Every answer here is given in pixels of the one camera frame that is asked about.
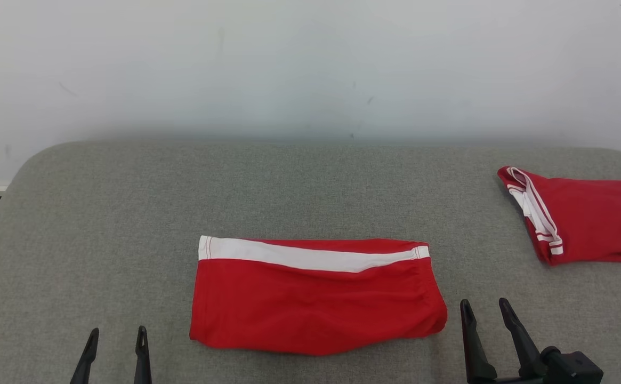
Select red shorts with white stripe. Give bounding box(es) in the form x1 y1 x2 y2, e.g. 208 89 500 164
189 235 448 357

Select red basketball jersey number 23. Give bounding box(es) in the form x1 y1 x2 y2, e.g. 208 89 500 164
496 166 621 267

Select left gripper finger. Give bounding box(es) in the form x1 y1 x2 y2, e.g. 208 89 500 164
133 325 153 384
70 327 100 384

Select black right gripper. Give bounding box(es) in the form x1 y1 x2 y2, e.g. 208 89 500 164
459 297 549 384

